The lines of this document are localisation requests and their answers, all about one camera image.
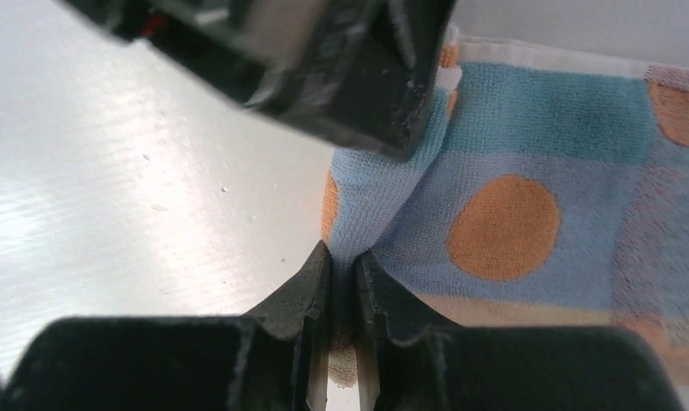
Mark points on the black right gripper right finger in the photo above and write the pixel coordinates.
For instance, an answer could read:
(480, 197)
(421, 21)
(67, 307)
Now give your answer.
(410, 357)

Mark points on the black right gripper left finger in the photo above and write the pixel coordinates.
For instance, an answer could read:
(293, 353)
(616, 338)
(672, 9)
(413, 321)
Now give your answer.
(273, 357)

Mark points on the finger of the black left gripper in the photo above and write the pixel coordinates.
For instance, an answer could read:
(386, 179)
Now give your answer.
(358, 74)

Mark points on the orange polka dot towel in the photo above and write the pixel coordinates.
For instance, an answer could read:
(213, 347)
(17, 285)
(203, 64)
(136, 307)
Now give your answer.
(551, 188)

